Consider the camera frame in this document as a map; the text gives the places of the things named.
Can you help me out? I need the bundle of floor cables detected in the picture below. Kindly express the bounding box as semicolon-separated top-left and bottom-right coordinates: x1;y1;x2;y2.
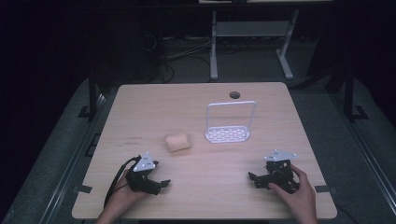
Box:
144;34;216;83

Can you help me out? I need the white plastic sponge rack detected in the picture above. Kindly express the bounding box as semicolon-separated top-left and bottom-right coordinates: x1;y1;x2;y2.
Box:
205;100;258;145

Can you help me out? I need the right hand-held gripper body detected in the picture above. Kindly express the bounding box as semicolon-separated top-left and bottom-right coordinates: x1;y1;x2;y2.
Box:
255;148;302;194

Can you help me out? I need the black metal stand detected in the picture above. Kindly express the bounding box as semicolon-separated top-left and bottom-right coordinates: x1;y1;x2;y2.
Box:
78;66;108;120
342;66;370;122

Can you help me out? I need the person's left hand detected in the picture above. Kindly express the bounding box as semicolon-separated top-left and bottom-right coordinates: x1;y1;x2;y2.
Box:
104;169;150;219

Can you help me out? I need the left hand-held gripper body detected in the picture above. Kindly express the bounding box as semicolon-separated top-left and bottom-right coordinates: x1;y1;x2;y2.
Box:
125;151;163;196

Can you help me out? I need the yellow sponge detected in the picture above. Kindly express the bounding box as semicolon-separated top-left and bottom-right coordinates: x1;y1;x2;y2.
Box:
164;132;191;153

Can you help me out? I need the person's right hand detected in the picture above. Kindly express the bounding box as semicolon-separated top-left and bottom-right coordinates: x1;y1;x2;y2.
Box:
268;163;318;218

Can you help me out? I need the black cable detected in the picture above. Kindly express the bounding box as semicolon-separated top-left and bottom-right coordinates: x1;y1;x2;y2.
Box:
103;156;142;209

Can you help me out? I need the grey metal desk frame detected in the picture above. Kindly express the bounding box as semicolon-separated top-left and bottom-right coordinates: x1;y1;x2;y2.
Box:
209;8;300;81

